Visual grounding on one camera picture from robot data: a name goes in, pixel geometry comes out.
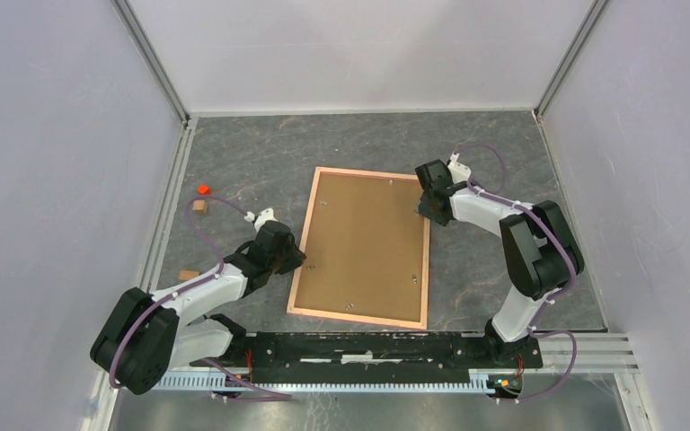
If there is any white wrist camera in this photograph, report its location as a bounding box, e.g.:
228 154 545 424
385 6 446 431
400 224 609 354
243 207 278 232
447 152 472 184

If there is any white slotted cable duct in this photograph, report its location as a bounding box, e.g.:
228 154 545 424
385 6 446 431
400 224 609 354
152 368 514 395

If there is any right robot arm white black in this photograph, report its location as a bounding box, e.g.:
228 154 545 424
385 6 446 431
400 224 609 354
415 157 585 366

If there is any aluminium rail frame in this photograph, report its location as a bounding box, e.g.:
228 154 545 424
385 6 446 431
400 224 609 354
92 0 200 431

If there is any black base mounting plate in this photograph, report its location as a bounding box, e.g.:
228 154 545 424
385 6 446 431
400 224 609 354
217 331 544 384

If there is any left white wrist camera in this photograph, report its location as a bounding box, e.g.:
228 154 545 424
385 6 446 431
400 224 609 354
243 207 278 232

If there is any brown cardboard backing board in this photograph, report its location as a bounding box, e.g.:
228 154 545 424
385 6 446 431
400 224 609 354
293 172 427 323

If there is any small wooden block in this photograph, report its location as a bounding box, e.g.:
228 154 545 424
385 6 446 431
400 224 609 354
178 270 200 281

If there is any small wooden cube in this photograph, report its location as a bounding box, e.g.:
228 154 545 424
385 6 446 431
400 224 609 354
191 199 209 215

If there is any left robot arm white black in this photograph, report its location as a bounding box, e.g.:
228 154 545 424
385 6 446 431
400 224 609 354
89 219 305 395

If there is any pink wooden picture frame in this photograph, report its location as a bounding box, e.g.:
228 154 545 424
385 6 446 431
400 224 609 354
286 166 432 332

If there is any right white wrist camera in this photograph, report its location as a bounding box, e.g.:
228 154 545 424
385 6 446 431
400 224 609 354
447 152 472 184

